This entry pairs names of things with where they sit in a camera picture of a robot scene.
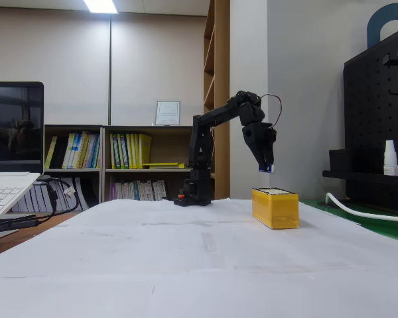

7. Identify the yellow rectangular box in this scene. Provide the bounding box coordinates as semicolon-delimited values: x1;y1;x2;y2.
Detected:
251;187;300;230

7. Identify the black box holder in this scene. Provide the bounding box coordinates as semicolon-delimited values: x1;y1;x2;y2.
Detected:
328;148;353;173

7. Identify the tall wooden bookshelf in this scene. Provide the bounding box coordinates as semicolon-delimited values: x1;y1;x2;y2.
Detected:
203;0;232;201

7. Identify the black pegboard shelf tray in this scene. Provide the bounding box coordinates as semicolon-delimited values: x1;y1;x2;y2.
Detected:
322;170;398;187

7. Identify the black clamp with orange knob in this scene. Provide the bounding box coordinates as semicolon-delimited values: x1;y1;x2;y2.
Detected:
173;188;189;207

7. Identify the low grey bookshelf unit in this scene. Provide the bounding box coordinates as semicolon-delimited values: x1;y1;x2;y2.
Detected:
43;125;103;213
101;125;200;203

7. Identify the framed white certificate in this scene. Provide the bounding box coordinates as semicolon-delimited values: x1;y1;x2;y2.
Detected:
152;101;182;127

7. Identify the thin yellow folder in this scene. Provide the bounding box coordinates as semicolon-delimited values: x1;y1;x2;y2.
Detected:
142;162;186;170

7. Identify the black pegboard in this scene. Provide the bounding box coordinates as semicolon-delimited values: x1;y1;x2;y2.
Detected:
343;25;398;206

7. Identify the white dropper bottle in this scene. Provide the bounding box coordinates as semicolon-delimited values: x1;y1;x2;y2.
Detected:
383;139;398;176

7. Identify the green desk mat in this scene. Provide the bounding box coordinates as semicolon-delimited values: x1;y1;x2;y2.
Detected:
298;198;398;248

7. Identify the white paper table cover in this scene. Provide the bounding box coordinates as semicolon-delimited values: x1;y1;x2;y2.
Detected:
0;198;398;318

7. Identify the blue arch sign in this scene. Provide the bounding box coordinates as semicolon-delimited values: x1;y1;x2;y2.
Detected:
367;2;398;50

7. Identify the white file binder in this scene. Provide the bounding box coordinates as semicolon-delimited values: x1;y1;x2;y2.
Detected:
73;177;89;211

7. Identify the ceiling light panel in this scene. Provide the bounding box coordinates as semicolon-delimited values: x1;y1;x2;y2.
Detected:
82;0;119;14

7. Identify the thin yellow book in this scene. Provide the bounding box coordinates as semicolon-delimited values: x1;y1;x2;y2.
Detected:
44;136;58;170

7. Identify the white laptop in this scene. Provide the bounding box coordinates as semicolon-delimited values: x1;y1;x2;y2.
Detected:
0;81;46;233

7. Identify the black usb adapter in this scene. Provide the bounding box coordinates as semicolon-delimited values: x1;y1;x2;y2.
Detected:
0;214;38;233

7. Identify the red servo wire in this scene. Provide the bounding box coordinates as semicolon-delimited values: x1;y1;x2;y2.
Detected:
259;93;283;127

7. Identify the white power cable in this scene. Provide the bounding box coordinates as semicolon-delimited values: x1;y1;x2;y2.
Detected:
325;192;398;237

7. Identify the wide yellow ring binder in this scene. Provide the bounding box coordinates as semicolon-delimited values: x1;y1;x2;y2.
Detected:
138;133;153;168

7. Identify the black laptop cable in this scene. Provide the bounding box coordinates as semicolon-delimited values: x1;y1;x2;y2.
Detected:
36;177;80;226

